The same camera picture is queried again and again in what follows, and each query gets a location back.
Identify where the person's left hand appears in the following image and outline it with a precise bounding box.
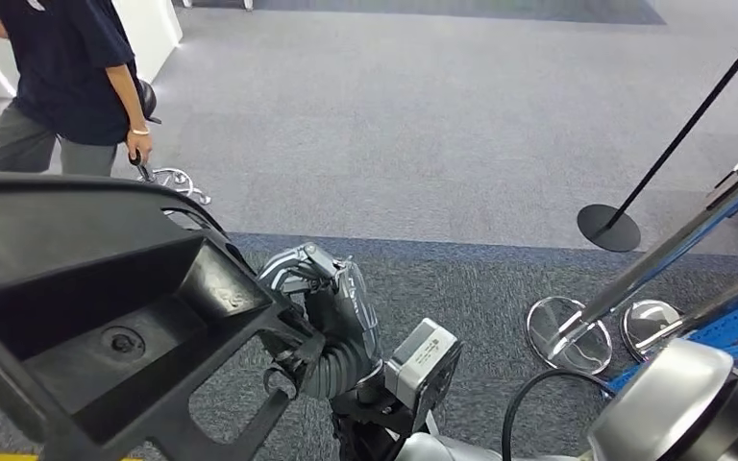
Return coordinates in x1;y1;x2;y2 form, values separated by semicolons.
125;130;155;168

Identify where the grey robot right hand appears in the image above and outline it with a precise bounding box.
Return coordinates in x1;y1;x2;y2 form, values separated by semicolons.
256;241;384;359

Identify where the black hand controller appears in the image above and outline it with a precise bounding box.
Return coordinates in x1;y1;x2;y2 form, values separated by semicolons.
128;149;155;184

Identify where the black plastic car panel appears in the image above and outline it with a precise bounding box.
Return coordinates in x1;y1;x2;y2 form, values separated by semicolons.
0;171;329;461

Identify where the chrome stool with black seat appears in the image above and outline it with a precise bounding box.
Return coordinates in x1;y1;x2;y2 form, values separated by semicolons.
136;79;213;208

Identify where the white pillar with light strip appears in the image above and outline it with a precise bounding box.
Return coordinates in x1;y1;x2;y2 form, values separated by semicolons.
0;0;185;100

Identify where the person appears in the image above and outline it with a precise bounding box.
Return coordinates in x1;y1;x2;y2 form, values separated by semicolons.
0;0;163;180

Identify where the thin black pole stand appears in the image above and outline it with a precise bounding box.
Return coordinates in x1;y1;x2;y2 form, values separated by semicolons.
576;7;738;255

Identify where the yellow floor tape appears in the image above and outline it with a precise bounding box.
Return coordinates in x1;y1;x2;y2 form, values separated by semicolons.
0;451;147;461

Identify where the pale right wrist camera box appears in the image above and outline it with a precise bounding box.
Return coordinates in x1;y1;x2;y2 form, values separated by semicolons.
384;318;464;434

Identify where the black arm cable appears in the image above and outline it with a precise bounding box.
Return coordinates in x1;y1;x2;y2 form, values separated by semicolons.
501;367;612;461

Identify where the chrome stanchion post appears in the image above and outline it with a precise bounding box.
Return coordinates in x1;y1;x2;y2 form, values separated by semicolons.
619;257;738;365
526;166;738;377

